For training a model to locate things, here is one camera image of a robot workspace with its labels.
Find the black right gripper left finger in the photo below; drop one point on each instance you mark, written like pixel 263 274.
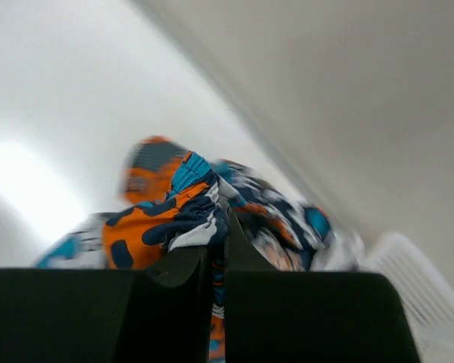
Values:
pixel 158 314

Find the white plastic basket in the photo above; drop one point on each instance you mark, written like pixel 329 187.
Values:
pixel 427 298

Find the colourful patterned shorts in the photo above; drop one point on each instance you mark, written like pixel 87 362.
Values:
pixel 177 199

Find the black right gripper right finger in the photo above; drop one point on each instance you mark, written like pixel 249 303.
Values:
pixel 285 316

